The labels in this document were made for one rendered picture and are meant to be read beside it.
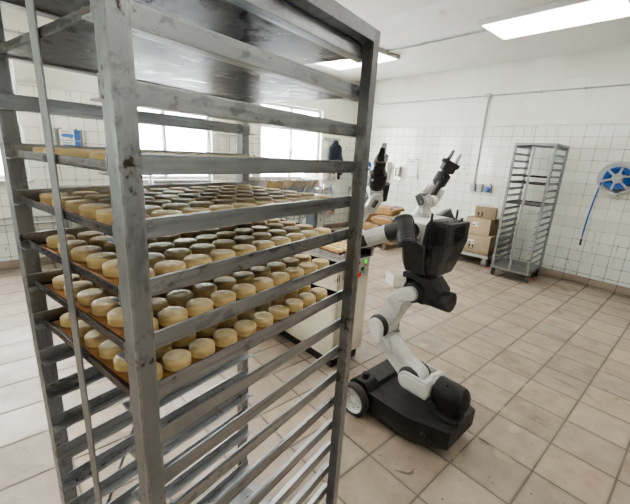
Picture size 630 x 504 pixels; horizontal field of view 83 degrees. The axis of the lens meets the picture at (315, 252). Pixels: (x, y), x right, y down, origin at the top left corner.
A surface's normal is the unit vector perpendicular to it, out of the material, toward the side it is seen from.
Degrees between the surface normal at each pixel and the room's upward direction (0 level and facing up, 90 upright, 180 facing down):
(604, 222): 90
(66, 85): 90
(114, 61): 90
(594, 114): 90
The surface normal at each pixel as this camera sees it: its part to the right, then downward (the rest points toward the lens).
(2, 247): 0.65, 0.24
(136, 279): 0.80, 0.20
